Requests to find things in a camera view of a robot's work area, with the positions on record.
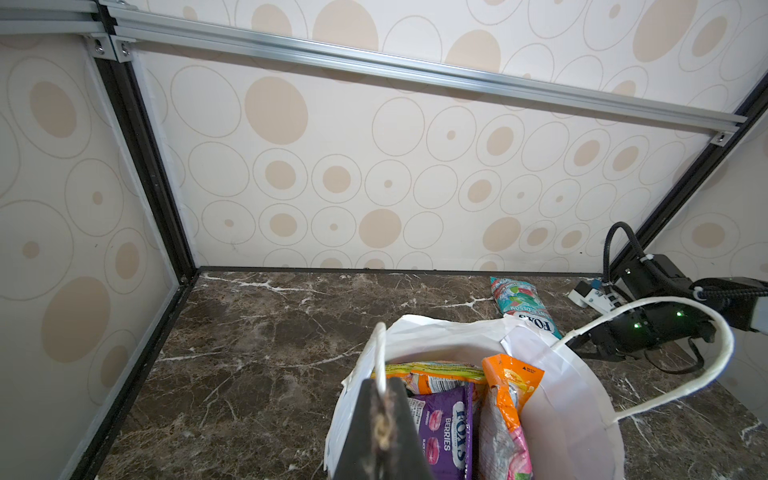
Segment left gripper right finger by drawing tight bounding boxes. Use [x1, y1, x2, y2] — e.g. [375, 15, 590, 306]
[383, 378, 433, 479]

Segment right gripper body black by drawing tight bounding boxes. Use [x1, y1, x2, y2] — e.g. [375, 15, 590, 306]
[566, 302, 716, 362]

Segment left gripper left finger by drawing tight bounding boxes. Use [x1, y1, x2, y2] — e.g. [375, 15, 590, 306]
[332, 380, 387, 480]

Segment purple candy packet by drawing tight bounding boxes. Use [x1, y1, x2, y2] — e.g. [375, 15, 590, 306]
[408, 384, 474, 480]

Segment red yellow Fox's packet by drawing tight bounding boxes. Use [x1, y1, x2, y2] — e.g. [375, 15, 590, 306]
[385, 361, 487, 395]

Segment orange red Fox's packet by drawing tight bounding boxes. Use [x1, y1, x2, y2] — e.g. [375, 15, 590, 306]
[475, 354, 544, 480]

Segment white paper bag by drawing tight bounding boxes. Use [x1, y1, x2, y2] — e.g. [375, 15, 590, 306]
[324, 297, 734, 479]

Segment teal Fox's candy packet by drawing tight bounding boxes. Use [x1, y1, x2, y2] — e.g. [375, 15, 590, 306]
[490, 277, 562, 339]

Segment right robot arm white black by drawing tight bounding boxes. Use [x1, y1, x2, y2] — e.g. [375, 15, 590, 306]
[567, 222, 767, 375]

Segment right black frame post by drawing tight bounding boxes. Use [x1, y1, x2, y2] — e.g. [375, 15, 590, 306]
[637, 78, 767, 280]

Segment black frame post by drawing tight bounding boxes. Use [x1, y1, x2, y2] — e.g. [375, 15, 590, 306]
[71, 1, 199, 479]
[637, 78, 767, 280]

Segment left black frame post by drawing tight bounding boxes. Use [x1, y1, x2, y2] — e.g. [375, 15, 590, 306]
[71, 1, 199, 479]

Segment horizontal aluminium rail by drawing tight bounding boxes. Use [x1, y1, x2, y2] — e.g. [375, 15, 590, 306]
[104, 1, 747, 142]

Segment left diagonal aluminium rail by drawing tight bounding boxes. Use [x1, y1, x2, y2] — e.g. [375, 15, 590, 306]
[1, 0, 105, 36]

